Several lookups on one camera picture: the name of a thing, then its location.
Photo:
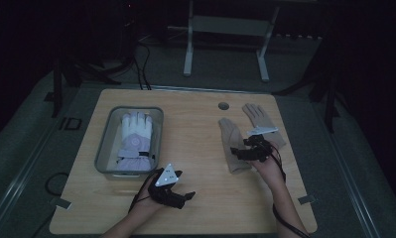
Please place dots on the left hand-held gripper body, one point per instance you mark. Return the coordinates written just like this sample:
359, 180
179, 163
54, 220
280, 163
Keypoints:
167, 185

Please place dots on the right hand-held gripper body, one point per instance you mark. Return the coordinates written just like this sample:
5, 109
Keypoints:
261, 147

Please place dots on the beige knit glove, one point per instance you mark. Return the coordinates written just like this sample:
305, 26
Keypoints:
232, 135

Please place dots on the white and lilac glove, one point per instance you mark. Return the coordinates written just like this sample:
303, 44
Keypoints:
136, 139

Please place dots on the grey plastic bin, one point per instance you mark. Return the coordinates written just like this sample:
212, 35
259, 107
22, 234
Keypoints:
114, 142

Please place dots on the person's left hand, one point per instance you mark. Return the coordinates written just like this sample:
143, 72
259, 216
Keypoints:
146, 200

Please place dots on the person's right hand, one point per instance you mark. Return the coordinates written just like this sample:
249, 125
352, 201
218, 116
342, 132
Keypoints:
270, 172

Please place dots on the beige glove with dark label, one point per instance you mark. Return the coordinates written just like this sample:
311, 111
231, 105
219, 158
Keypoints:
260, 115

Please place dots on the grey tape strip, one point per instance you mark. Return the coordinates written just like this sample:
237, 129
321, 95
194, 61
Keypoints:
61, 203
307, 199

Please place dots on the black tripod stand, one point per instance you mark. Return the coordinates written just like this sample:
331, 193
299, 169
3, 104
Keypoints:
328, 89

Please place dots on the black metal stand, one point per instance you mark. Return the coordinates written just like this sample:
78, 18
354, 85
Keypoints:
69, 72

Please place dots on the metal floor rail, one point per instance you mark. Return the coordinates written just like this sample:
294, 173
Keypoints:
212, 89
347, 165
17, 185

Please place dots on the white metal desk frame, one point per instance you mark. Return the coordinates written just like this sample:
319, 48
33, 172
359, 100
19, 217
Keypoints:
230, 25

